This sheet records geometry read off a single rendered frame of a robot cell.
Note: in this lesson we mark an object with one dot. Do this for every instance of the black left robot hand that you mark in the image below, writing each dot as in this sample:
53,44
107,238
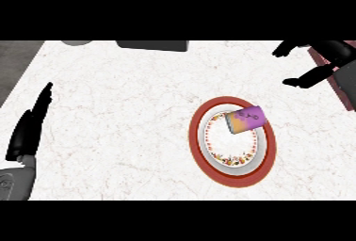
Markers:
29,131

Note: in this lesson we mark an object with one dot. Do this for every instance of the red round placemat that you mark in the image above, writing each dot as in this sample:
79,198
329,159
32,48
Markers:
233,180

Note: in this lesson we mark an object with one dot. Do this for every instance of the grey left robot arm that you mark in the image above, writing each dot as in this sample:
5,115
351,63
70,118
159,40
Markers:
17,182

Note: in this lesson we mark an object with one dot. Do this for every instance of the white plate with floral rim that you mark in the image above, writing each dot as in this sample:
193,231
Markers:
230,147

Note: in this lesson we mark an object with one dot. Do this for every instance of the grey round object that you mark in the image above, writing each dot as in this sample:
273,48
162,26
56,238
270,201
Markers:
78,42

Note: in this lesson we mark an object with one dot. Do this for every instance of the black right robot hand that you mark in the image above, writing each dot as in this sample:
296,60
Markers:
335,51

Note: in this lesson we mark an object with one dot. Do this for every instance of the purple and orange can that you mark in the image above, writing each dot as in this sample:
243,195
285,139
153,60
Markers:
248,120

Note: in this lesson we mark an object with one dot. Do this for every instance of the dark grey rectangular object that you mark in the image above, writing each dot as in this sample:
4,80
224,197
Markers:
153,45

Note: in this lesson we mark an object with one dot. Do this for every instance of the dark red open box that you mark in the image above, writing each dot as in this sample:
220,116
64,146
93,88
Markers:
341,94

